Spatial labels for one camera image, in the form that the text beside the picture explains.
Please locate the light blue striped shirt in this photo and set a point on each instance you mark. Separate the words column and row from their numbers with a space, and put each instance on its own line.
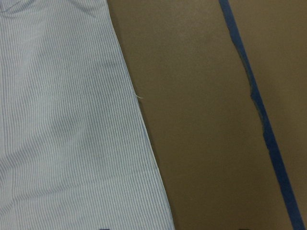
column 74, row 150

